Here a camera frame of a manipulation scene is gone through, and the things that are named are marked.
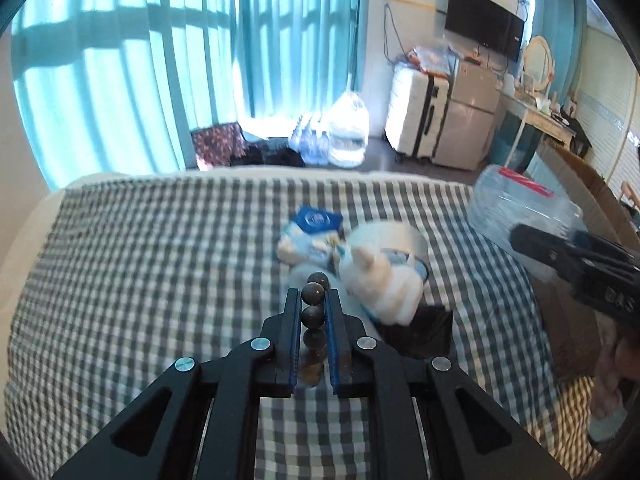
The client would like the dark bead bracelet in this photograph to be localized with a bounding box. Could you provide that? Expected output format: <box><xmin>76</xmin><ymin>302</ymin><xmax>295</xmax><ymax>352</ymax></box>
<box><xmin>298</xmin><ymin>271</ymin><xmax>332</xmax><ymax>388</ymax></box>

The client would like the black wallet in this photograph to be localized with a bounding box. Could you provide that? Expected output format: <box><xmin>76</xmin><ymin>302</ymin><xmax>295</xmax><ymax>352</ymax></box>
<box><xmin>373</xmin><ymin>304</ymin><xmax>454</xmax><ymax>360</ymax></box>

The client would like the clear plastic bottle red label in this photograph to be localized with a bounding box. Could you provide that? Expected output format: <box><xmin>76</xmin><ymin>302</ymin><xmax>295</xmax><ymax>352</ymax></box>
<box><xmin>466</xmin><ymin>165</ymin><xmax>586</xmax><ymax>282</ymax></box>

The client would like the white bunny plush toy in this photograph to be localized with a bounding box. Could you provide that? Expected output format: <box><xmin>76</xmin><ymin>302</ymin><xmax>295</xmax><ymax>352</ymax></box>
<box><xmin>337</xmin><ymin>246</ymin><xmax>424</xmax><ymax>326</ymax></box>

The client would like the white tape roll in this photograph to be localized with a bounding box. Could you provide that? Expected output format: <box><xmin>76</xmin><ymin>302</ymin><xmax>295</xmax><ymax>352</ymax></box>
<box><xmin>346</xmin><ymin>220</ymin><xmax>428</xmax><ymax>282</ymax></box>

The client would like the person's right hand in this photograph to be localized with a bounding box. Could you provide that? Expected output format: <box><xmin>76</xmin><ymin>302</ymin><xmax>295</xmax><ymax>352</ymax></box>
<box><xmin>588</xmin><ymin>330</ymin><xmax>639</xmax><ymax>445</ymax></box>

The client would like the brown cardboard box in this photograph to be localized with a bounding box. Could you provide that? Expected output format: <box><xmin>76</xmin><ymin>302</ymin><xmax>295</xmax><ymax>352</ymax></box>
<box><xmin>526</xmin><ymin>143</ymin><xmax>639</xmax><ymax>382</ymax></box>

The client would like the white dressing table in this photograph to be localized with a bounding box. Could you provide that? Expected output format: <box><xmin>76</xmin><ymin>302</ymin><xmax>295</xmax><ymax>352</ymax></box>
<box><xmin>492</xmin><ymin>90</ymin><xmax>575</xmax><ymax>168</ymax></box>

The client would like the blue white small packet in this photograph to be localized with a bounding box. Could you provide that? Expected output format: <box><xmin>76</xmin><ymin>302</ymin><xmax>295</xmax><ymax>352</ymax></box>
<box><xmin>277</xmin><ymin>206</ymin><xmax>343</xmax><ymax>268</ymax></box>

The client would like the white louvered wardrobe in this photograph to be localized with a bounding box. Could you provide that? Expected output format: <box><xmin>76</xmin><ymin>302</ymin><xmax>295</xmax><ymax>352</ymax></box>
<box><xmin>576</xmin><ymin>27</ymin><xmax>639</xmax><ymax>196</ymax></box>

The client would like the silver mini fridge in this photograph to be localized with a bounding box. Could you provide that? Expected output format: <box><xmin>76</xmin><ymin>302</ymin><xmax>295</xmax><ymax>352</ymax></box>
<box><xmin>432</xmin><ymin>58</ymin><xmax>499</xmax><ymax>171</ymax></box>

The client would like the oval vanity mirror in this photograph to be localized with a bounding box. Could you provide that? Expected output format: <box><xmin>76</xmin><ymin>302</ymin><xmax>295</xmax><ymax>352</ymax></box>
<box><xmin>522</xmin><ymin>36</ymin><xmax>554</xmax><ymax>92</ymax></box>

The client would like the black clothes pile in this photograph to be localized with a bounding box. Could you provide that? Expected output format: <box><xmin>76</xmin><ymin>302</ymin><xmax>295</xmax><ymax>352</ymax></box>
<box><xmin>230</xmin><ymin>138</ymin><xmax>306</xmax><ymax>168</ymax></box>

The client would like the white suitcase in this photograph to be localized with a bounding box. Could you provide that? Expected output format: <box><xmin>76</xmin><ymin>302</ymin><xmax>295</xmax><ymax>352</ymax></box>
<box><xmin>384</xmin><ymin>63</ymin><xmax>449</xmax><ymax>158</ymax></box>

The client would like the pack of water bottles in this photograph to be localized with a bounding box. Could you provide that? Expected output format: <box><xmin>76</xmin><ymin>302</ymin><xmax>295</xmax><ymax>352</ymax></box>
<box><xmin>288</xmin><ymin>114</ymin><xmax>329</xmax><ymax>166</ymax></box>

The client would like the purple patterned bag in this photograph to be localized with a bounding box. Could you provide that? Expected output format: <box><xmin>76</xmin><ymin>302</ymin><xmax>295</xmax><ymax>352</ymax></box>
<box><xmin>191</xmin><ymin>122</ymin><xmax>246</xmax><ymax>171</ymax></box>

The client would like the plastic bag on suitcase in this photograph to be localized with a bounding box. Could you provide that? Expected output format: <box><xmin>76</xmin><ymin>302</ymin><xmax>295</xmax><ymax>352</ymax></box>
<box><xmin>407</xmin><ymin>46</ymin><xmax>458</xmax><ymax>78</ymax></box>

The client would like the teal corner curtain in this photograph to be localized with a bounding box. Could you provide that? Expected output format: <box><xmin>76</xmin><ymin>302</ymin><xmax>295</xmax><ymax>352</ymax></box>
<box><xmin>533</xmin><ymin>0</ymin><xmax>587</xmax><ymax>103</ymax></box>

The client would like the large water jug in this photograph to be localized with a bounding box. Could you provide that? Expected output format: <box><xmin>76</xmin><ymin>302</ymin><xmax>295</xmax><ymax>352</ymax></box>
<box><xmin>328</xmin><ymin>91</ymin><xmax>370</xmax><ymax>168</ymax></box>

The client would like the large teal window curtain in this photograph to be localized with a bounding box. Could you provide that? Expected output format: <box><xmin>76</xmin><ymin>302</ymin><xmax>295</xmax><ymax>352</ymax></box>
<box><xmin>8</xmin><ymin>0</ymin><xmax>369</xmax><ymax>190</ymax></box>

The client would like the black wall television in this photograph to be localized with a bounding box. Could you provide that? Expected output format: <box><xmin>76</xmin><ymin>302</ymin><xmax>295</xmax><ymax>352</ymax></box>
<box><xmin>445</xmin><ymin>0</ymin><xmax>525</xmax><ymax>62</ymax></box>

